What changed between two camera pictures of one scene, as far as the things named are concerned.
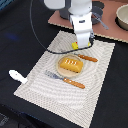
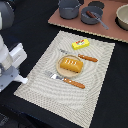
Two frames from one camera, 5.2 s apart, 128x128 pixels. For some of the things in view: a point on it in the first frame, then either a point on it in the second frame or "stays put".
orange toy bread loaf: (72, 64) stays put
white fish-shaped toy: (18, 76) stays put
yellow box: (75, 45) stays put
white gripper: (83, 30) -> (9, 67)
